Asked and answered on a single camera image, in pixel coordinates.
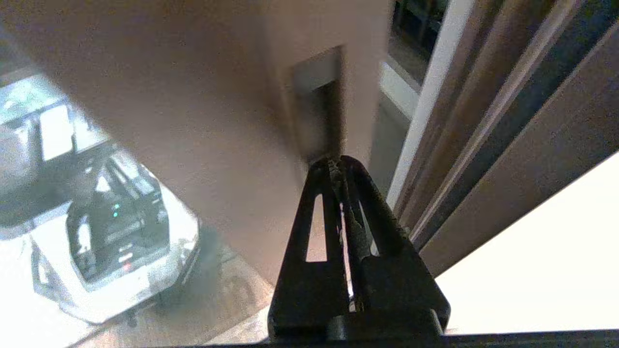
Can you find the dark brown door jamb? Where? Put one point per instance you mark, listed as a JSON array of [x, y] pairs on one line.
[[508, 121]]

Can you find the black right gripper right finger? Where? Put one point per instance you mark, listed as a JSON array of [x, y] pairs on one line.
[[401, 285]]

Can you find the short stone side sill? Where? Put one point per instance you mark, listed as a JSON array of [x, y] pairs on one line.
[[404, 72]]

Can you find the brown-framed sliding glass door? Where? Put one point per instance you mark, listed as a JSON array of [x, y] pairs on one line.
[[193, 121]]

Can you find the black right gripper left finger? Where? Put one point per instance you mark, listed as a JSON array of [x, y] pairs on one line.
[[309, 290]]

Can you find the narrow dark metal side railing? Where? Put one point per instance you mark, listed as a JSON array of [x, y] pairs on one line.
[[416, 24]]

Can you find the white curtain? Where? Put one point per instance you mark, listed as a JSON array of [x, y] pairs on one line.
[[541, 270]]

